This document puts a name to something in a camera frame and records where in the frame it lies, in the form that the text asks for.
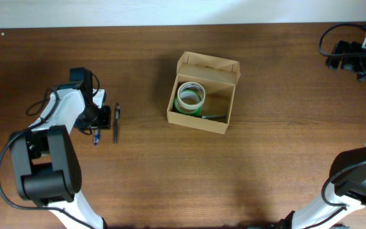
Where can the green tape roll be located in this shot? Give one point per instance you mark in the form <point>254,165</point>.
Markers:
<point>195,109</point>

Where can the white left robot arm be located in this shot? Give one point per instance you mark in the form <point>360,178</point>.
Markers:
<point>45,165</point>

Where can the beige masking tape roll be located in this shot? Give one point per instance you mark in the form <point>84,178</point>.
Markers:
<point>192,86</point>

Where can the black clear ballpoint pen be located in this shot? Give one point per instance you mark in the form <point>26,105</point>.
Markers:
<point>117,110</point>

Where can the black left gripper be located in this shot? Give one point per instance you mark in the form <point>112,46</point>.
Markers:
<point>105,117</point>

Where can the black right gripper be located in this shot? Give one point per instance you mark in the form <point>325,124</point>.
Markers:
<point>340,53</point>

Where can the white black permanent marker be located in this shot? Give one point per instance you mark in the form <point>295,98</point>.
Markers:
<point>214,116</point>

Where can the open cardboard box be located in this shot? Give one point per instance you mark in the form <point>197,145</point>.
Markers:
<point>219,77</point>

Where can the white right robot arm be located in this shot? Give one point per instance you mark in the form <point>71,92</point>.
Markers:
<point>344,191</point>

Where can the blue ballpoint pen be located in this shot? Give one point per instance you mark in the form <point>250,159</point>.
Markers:
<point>96,137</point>

